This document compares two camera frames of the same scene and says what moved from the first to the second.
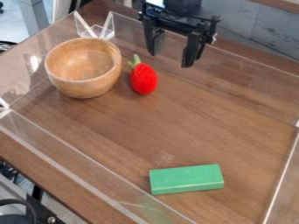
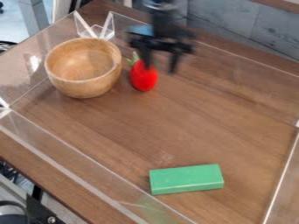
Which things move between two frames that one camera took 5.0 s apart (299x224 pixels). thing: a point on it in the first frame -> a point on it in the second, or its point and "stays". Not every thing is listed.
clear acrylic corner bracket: [95, 31] stays
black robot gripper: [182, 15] -> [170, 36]
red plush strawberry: [144, 76] stays
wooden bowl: [83, 67] stays
